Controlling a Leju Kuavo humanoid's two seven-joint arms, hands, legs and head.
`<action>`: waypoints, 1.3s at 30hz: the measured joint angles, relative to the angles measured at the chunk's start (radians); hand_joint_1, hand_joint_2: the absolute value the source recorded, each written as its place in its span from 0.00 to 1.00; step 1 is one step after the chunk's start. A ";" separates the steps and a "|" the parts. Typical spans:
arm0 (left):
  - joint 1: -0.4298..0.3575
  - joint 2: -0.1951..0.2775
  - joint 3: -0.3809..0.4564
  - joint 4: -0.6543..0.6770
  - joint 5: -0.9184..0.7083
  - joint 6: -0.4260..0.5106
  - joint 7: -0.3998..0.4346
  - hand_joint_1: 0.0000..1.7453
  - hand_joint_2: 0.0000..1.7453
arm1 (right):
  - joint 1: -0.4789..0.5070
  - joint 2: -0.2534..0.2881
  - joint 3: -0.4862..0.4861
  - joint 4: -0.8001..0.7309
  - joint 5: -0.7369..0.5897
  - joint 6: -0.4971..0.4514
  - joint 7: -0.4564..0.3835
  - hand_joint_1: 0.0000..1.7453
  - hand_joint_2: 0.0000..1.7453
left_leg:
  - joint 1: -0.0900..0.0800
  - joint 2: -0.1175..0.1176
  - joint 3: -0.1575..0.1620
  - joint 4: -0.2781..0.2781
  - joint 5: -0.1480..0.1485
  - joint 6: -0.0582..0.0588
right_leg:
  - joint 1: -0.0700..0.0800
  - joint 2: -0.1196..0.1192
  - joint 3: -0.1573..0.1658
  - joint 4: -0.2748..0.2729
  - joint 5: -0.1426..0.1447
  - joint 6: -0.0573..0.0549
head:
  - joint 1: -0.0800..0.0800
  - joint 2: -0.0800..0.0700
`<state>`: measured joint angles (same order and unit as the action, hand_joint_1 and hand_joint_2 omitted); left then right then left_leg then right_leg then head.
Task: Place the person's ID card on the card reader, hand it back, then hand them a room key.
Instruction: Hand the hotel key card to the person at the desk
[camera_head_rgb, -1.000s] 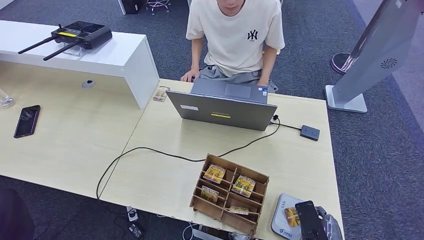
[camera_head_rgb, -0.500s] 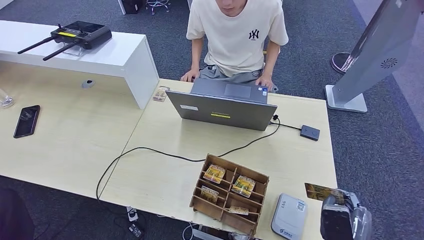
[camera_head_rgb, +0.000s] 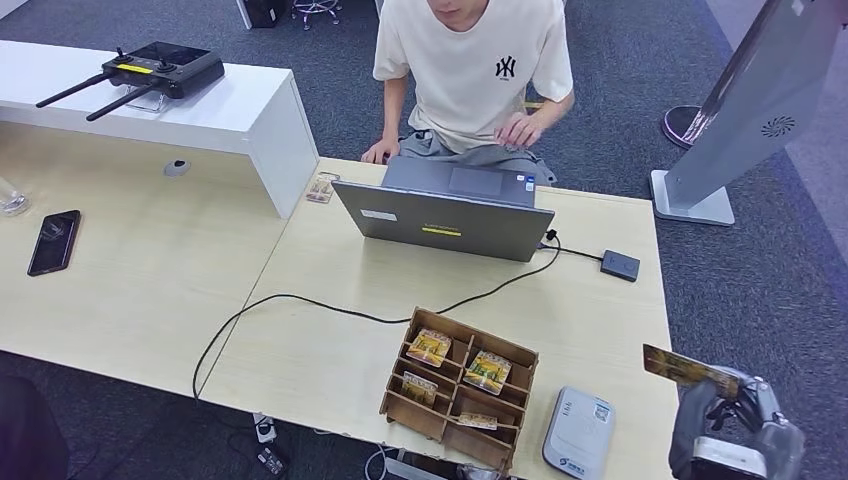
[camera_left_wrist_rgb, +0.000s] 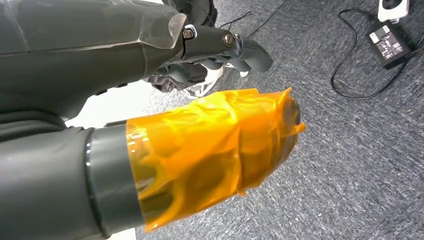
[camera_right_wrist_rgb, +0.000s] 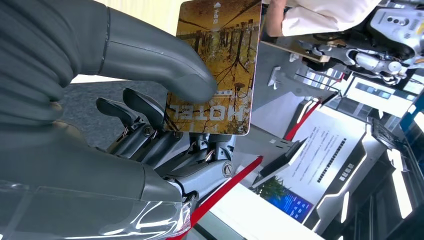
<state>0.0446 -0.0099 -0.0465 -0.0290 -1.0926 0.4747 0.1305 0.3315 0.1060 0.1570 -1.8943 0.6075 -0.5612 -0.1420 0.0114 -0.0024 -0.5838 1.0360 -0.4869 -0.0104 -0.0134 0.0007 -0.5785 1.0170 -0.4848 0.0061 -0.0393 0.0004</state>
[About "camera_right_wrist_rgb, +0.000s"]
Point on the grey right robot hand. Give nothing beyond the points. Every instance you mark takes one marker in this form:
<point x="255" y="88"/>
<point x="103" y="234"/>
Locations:
<point x="82" y="172"/>

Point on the person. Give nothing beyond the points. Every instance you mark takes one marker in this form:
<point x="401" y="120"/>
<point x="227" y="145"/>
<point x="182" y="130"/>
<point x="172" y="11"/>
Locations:
<point x="314" y="20"/>

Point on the red barrier belt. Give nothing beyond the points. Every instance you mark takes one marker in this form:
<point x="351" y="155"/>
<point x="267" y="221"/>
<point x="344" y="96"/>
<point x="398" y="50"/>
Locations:
<point x="225" y="188"/>

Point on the white counter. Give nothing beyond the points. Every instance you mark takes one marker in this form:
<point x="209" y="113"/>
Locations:
<point x="251" y="218"/>

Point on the grey kiosk stand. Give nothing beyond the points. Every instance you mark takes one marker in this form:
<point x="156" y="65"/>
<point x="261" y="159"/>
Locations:
<point x="265" y="149"/>

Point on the blue display poster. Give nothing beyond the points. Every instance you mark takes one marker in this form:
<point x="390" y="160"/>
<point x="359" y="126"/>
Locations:
<point x="291" y="203"/>

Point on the white information banner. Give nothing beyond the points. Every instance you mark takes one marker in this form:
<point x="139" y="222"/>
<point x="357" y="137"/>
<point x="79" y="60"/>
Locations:
<point x="318" y="159"/>

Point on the silver humanoid robot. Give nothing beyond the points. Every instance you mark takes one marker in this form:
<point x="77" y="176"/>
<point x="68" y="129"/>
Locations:
<point x="391" y="33"/>

